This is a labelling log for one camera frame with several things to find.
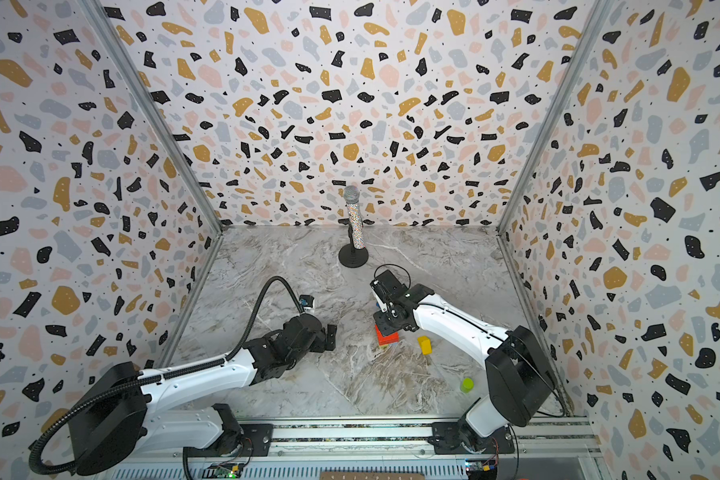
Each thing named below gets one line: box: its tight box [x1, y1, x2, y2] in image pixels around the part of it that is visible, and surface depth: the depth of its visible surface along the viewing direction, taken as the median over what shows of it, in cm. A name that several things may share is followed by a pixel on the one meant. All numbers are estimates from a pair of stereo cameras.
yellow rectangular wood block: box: [417, 336, 433, 355], surface depth 91 cm
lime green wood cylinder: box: [460, 377, 475, 393], surface depth 83 cm
